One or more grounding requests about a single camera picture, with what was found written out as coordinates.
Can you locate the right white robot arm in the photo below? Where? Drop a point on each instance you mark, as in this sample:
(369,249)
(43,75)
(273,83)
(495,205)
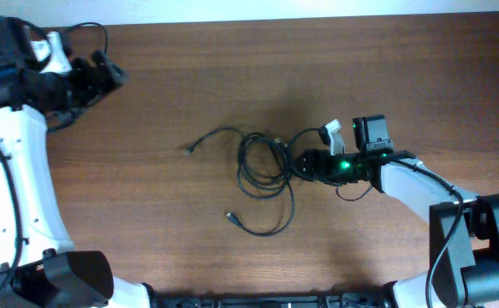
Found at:
(463,225)

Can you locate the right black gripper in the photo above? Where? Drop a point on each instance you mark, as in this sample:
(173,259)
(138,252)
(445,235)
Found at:
(316,165)

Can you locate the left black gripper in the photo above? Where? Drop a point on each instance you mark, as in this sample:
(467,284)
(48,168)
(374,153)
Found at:
(88,92)

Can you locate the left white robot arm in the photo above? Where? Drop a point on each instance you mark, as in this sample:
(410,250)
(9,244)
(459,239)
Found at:
(44,89)

